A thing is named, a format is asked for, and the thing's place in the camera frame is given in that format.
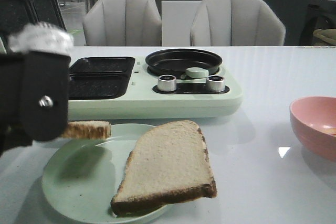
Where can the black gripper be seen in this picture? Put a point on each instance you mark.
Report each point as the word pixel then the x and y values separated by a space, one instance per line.
pixel 34 85

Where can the bread slice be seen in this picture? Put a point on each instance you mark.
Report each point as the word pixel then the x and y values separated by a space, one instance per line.
pixel 97 130
pixel 169 164

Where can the light green sandwich maker lid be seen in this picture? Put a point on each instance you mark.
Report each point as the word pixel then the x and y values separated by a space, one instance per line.
pixel 15 14

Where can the pink plastic bowl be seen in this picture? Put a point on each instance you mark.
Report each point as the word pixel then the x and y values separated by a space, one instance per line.
pixel 313 123

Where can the light green breakfast maker base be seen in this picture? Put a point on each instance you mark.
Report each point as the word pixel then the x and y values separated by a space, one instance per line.
pixel 109 88

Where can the light green round plate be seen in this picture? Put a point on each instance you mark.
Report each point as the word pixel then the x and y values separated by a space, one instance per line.
pixel 81 178

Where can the left beige upholstered chair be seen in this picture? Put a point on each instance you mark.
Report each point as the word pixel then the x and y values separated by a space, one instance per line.
pixel 123 23

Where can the beige upholstered chair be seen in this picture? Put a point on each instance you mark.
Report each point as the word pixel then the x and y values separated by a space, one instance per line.
pixel 236 23
pixel 123 23

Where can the left silver control knob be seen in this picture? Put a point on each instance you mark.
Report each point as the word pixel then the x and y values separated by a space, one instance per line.
pixel 167 83

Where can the silver control knob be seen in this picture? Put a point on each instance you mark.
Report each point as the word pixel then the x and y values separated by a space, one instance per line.
pixel 167 83
pixel 215 83

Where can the round black frying pan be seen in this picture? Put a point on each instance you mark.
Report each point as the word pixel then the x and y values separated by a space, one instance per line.
pixel 176 61

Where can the white cabinet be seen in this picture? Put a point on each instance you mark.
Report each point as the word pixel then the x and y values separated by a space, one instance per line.
pixel 177 18

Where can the right silver control knob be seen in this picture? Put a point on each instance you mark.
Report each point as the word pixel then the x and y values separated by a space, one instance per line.
pixel 215 83

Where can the right beige upholstered chair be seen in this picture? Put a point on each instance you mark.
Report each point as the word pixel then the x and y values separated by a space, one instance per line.
pixel 236 23

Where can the beige cushion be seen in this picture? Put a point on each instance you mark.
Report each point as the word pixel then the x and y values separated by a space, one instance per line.
pixel 324 37

